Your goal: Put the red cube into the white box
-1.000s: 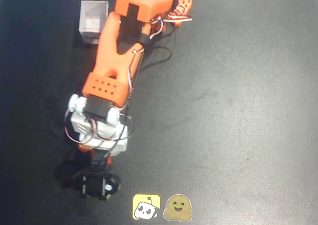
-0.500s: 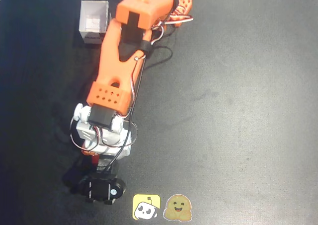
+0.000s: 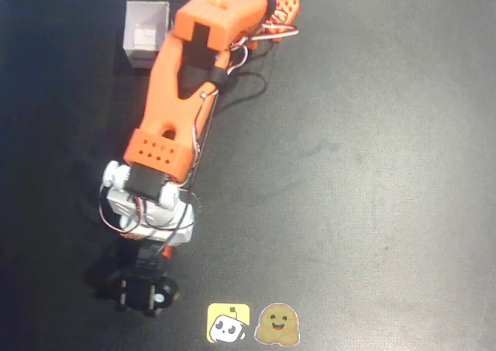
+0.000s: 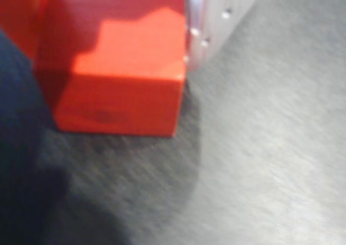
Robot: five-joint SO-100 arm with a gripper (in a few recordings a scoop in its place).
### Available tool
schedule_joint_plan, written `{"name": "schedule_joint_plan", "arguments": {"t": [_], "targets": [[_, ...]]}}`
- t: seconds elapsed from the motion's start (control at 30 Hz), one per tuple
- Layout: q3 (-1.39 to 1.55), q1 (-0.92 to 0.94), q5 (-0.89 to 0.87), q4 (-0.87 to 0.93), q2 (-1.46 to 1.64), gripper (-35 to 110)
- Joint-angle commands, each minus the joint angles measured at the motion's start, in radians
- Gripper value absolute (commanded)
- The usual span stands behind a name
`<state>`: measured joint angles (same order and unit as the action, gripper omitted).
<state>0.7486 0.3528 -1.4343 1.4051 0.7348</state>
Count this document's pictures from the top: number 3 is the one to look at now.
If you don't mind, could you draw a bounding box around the white cardboard box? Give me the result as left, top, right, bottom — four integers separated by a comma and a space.
122, 0, 172, 69

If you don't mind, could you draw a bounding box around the yellow robot face sticker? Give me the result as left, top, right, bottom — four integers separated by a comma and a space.
206, 302, 251, 345

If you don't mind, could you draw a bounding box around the hugging face emoji sticker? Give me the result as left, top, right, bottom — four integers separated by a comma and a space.
253, 302, 301, 346

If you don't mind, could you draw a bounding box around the black table mat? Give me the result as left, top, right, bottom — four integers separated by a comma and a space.
0, 0, 496, 351

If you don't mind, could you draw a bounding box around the white servo wire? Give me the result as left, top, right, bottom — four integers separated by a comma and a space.
226, 12, 301, 76
97, 182, 197, 243

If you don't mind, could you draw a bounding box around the black gripper-mounted camera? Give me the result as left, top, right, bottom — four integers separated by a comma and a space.
92, 242, 180, 318

